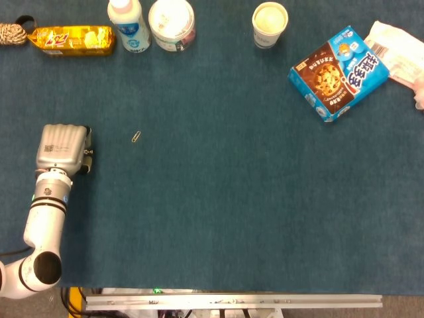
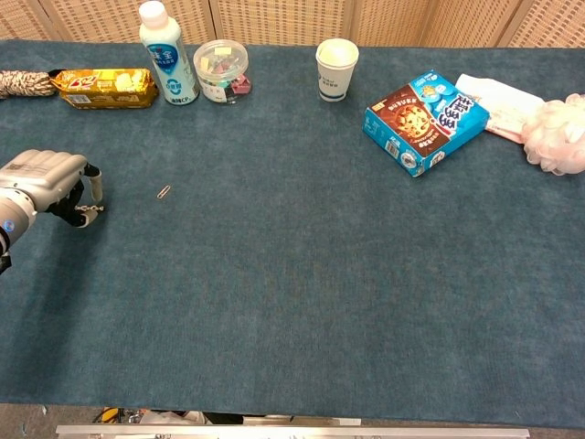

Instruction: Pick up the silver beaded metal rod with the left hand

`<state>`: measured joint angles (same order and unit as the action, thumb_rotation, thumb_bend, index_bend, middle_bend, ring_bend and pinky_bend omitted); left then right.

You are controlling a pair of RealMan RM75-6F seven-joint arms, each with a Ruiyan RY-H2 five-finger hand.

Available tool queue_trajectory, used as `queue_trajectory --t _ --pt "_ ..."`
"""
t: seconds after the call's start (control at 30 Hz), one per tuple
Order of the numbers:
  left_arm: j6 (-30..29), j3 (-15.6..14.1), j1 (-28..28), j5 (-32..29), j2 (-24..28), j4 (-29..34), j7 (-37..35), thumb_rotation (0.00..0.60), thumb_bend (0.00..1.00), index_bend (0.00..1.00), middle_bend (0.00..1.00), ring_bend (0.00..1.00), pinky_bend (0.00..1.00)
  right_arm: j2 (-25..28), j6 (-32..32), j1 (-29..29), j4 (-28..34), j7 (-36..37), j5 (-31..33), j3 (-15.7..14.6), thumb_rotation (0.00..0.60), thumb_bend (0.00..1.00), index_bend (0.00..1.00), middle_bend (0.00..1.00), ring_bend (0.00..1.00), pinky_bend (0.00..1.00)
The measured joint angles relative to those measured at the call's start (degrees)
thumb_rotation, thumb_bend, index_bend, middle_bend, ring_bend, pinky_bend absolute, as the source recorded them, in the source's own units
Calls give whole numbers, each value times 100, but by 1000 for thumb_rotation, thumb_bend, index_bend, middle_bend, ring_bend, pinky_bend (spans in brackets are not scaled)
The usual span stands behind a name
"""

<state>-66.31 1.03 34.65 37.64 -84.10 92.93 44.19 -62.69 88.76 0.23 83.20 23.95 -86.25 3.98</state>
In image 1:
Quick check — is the clear jar of binder clips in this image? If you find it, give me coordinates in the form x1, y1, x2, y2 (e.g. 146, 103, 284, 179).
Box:
148, 0, 196, 52

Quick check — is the gold foil biscuit packet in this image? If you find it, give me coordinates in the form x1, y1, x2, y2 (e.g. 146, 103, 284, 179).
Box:
26, 25, 117, 56

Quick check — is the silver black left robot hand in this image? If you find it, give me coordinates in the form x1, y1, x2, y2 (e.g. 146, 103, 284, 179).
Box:
35, 124, 95, 176

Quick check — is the yellow base frame part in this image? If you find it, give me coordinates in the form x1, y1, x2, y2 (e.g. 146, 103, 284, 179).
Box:
68, 287, 84, 315

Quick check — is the aluminium profile rail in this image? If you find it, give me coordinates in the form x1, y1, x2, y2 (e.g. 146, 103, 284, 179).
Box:
85, 293, 384, 311

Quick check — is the blue chocolate cookie box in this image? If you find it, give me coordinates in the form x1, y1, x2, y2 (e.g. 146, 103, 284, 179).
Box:
287, 25, 390, 123

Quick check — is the white paper cup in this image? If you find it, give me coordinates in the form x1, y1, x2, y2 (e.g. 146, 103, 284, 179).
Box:
252, 1, 289, 49

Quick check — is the brown white twisted rope bundle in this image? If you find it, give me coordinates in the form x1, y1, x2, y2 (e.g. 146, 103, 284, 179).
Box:
0, 15, 37, 46

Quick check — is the white pink tissue packet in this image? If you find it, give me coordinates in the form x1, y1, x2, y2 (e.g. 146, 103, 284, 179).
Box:
363, 20, 424, 87

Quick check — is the blue felt table cloth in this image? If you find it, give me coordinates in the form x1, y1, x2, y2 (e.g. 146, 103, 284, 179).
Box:
0, 0, 424, 295

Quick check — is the white milk drink bottle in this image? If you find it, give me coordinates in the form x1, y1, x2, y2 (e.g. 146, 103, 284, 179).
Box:
107, 0, 152, 53

